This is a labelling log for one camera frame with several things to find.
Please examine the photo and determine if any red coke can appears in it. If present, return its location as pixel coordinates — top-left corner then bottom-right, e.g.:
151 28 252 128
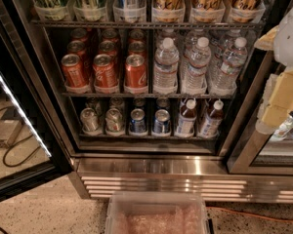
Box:
128 29 146 43
98 41 118 64
102 28 120 43
128 41 147 58
70 28 90 44
125 55 147 89
61 54 88 88
93 54 118 88
67 40 91 76

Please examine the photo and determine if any orange cable on floor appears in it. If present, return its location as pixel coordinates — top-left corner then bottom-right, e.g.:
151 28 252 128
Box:
206 206 293 223

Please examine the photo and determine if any brown tea bottle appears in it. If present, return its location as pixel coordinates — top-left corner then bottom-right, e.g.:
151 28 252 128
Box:
176 99 197 137
198 99 224 138

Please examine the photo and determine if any clear water bottle front middle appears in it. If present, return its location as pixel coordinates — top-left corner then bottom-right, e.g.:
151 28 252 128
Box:
184 37 211 95

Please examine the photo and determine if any clear water bottle front right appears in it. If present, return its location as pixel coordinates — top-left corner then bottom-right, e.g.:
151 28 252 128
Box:
209 37 248 96

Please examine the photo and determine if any clear plastic bin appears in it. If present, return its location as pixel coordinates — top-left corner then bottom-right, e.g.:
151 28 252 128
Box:
105 191 211 234

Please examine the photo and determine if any blue can bottom right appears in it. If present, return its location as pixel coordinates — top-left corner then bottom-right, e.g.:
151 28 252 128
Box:
152 109 171 135

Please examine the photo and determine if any silver can bottom left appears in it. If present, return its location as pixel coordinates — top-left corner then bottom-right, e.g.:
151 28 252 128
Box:
80 108 100 136

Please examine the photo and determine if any clear water bottle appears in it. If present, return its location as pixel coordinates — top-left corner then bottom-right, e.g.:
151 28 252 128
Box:
184 37 211 95
152 38 179 95
209 37 248 96

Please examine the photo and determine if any brown tea bottle left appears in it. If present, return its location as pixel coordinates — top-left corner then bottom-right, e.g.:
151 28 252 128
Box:
176 99 197 137

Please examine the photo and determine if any black cable on floor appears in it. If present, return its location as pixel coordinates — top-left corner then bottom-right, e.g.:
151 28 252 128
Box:
0 105 43 168

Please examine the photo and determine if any clear water bottle front left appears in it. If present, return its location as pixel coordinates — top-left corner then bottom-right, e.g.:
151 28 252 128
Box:
152 38 179 95

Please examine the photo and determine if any open glass fridge door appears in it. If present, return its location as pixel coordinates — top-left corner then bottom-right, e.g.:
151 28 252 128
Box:
0 0 72 203

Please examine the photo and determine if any brown tea bottle right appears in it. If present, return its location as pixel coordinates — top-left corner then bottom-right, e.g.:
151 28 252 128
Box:
198 99 224 138

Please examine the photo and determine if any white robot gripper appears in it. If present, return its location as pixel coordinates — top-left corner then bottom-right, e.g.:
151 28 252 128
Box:
254 7 293 135

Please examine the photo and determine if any blue can bottom left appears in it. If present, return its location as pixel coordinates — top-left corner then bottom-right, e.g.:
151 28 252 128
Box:
130 108 147 134

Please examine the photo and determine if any stainless steel fridge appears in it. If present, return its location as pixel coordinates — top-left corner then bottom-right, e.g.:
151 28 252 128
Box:
3 0 293 204

